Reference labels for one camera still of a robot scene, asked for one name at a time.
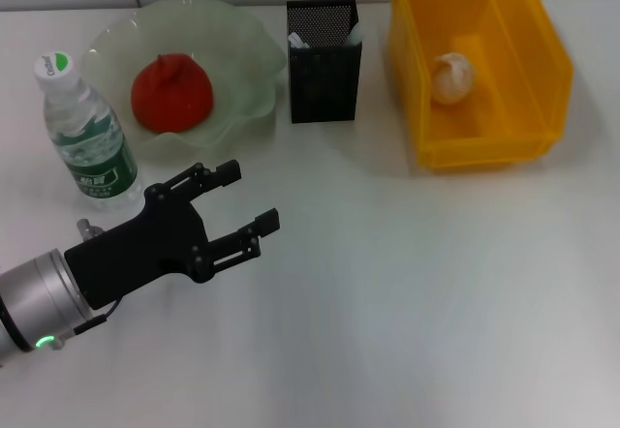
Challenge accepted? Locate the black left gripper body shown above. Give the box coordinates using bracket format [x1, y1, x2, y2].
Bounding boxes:
[63, 182, 213, 312]

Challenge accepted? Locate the red tomato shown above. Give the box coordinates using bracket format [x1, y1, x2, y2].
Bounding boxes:
[131, 53, 215, 134]

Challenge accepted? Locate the clear green-label water bottle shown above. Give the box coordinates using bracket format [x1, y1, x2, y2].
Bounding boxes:
[33, 51, 145, 214]

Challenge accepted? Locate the white garlic bulb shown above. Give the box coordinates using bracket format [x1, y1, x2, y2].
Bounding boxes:
[432, 52, 477, 107]

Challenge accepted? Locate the translucent green fruit plate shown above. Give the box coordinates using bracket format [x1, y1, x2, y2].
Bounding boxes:
[79, 0, 288, 166]

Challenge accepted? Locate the black mesh pen holder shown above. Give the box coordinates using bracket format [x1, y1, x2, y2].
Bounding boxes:
[286, 0, 364, 124]

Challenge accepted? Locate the yellow plastic bin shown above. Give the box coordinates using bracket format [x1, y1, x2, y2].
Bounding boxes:
[387, 0, 576, 171]

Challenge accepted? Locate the left gripper connector cable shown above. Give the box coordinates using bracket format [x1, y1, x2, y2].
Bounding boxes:
[56, 218, 121, 348]

